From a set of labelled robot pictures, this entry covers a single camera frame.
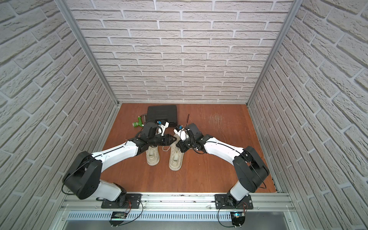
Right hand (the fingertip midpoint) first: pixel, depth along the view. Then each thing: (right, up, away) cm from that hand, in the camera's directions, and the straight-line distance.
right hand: (179, 144), depth 86 cm
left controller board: (-30, -34, -16) cm, 48 cm away
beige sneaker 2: (-2, -7, 0) cm, 7 cm away
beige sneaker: (-16, -7, -3) cm, 17 cm away
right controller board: (+31, -35, -15) cm, 49 cm away
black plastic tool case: (-10, +20, +26) cm, 34 cm away
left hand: (-1, +4, -2) cm, 5 cm away
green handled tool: (-32, +12, +18) cm, 38 cm away
